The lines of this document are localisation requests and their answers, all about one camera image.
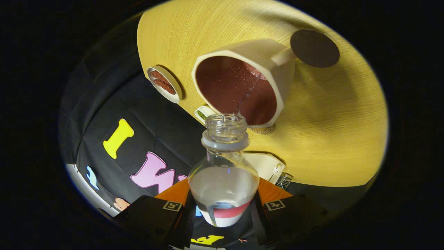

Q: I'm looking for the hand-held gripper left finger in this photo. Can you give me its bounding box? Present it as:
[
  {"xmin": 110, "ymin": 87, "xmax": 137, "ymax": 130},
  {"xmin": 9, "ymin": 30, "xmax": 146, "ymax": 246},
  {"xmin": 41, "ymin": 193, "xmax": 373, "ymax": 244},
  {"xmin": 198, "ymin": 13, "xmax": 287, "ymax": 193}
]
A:
[{"xmin": 111, "ymin": 179, "xmax": 197, "ymax": 249}]

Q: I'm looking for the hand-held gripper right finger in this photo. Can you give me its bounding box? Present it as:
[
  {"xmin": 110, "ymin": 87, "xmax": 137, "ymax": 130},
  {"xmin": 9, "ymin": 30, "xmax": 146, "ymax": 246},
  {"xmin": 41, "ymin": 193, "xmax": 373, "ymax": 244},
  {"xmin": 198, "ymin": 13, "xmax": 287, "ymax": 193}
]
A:
[{"xmin": 250, "ymin": 178, "xmax": 333, "ymax": 248}]

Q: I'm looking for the clear juice bottle red label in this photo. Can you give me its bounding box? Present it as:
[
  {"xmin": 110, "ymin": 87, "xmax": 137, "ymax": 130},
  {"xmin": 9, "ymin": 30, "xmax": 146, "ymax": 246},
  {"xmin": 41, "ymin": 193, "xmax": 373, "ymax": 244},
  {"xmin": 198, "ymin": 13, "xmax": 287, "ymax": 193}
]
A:
[{"xmin": 188, "ymin": 113, "xmax": 259, "ymax": 227}]

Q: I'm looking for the round printed coaster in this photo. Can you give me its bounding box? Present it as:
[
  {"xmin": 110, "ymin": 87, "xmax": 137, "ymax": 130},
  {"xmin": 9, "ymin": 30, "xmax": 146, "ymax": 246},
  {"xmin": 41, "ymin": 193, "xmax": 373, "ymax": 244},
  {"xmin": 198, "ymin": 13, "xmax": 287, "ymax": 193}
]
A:
[{"xmin": 249, "ymin": 125, "xmax": 275, "ymax": 134}]

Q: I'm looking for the cream cup brown inside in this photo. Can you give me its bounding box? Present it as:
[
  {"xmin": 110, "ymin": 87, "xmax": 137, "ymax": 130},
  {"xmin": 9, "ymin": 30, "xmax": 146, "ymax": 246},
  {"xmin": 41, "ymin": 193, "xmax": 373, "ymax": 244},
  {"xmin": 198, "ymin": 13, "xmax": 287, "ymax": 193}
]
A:
[{"xmin": 191, "ymin": 28, "xmax": 340, "ymax": 128}]

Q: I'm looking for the cream toaster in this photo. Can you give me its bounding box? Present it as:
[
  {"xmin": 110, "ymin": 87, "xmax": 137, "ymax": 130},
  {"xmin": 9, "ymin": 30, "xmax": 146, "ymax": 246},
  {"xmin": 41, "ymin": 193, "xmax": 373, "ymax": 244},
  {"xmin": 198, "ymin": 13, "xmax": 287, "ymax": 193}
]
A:
[{"xmin": 243, "ymin": 152, "xmax": 285, "ymax": 184}]

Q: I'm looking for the white divided dish with beans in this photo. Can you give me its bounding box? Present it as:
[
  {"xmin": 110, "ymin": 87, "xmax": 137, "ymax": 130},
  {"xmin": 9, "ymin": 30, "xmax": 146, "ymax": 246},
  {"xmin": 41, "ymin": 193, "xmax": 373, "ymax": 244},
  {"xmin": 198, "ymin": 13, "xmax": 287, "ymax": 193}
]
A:
[{"xmin": 194, "ymin": 105, "xmax": 217, "ymax": 125}]

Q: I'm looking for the wooden table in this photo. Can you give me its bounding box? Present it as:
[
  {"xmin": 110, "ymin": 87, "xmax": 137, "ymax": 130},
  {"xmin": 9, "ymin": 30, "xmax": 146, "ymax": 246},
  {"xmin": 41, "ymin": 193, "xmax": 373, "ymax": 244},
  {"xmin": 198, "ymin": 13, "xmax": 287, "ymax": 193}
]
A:
[{"xmin": 137, "ymin": 0, "xmax": 389, "ymax": 188}]

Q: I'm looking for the white oval plate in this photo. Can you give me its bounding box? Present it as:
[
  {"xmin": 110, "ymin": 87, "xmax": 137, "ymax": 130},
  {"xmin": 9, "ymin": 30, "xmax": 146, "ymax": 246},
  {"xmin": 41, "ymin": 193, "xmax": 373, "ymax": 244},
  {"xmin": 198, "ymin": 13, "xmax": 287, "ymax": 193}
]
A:
[{"xmin": 146, "ymin": 65, "xmax": 183, "ymax": 104}]

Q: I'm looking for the red-brown meat piece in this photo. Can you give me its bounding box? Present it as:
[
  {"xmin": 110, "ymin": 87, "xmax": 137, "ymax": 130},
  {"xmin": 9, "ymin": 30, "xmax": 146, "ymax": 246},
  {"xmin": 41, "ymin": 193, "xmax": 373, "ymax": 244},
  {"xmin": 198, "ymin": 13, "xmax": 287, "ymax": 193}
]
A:
[
  {"xmin": 151, "ymin": 70, "xmax": 168, "ymax": 84},
  {"xmin": 154, "ymin": 78, "xmax": 176, "ymax": 95}
]

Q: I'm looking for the metal wire basket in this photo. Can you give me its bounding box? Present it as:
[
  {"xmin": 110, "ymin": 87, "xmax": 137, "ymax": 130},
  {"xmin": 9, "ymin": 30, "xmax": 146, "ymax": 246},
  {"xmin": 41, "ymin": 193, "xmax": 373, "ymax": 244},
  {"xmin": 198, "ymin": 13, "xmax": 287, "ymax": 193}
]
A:
[{"xmin": 276, "ymin": 173, "xmax": 294, "ymax": 190}]

